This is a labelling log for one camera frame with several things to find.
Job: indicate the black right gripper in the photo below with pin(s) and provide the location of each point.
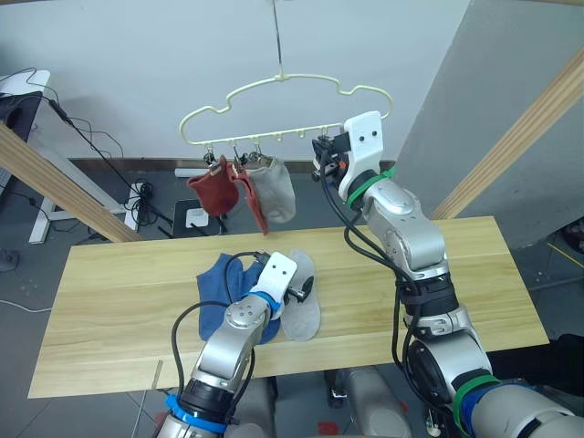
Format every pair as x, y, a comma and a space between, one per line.
335, 150

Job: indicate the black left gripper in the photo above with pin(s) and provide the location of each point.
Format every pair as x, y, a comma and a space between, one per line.
295, 293

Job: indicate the grey sock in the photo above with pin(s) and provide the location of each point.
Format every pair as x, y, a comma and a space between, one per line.
278, 191
303, 319

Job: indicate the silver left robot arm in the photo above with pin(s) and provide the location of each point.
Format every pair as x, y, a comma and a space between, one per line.
237, 328

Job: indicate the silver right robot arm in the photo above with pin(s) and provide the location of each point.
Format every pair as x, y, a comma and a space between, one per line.
410, 228

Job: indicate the metal hanger clip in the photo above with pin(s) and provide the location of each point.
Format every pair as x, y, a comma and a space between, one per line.
238, 157
210, 158
257, 153

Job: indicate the cream plastic clip hanger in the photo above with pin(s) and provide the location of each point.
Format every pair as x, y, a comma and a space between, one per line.
279, 77

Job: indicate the metal hanger hook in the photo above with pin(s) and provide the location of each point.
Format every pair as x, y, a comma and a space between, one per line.
277, 41

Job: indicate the red sock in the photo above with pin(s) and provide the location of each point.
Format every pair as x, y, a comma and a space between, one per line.
214, 191
255, 205

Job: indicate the blue sock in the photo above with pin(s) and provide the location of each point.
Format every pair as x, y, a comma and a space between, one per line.
216, 276
214, 319

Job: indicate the white paper sheet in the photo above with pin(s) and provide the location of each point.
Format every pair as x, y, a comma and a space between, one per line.
197, 217

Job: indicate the white power strip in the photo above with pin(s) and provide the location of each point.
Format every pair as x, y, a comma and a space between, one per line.
187, 172

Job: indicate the grey rounded robot leg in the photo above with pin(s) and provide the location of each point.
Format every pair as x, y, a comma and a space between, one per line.
262, 410
369, 401

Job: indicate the light wooden beam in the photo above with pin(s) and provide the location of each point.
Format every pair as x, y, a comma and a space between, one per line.
524, 128
55, 178

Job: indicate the black item on desk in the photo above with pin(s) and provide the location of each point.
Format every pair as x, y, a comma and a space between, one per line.
13, 111

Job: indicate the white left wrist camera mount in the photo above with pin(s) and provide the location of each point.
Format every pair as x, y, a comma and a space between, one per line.
276, 274

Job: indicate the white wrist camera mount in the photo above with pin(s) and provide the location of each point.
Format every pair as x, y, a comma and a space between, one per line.
362, 146
276, 274

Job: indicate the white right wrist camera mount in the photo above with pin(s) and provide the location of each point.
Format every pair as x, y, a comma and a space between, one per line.
362, 146

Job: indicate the black stand base plate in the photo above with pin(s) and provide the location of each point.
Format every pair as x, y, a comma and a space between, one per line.
180, 219

